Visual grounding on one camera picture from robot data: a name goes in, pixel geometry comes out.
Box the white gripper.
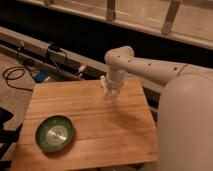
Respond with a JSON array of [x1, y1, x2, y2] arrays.
[[104, 69, 126, 100]]

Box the small white bottle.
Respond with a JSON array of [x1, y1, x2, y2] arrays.
[[100, 75, 108, 94]]

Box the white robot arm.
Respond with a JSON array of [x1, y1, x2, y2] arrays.
[[105, 46, 213, 171]]

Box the green ceramic bowl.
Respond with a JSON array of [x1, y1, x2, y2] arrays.
[[35, 115, 74, 153]]

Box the wooden board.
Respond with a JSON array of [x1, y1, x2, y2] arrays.
[[10, 78, 157, 171]]

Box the blue power adapter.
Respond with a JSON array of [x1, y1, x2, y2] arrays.
[[34, 70, 49, 83]]

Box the black object at left edge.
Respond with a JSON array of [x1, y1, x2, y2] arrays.
[[0, 107, 22, 171]]

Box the white cable plug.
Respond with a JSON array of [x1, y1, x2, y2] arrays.
[[78, 65, 86, 74]]

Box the black clamp on rail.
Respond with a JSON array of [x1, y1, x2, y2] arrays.
[[46, 41, 67, 58]]

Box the black cable loop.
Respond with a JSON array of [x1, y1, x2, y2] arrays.
[[2, 65, 36, 93]]

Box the metal rail beam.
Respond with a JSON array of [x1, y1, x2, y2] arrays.
[[0, 27, 160, 92]]

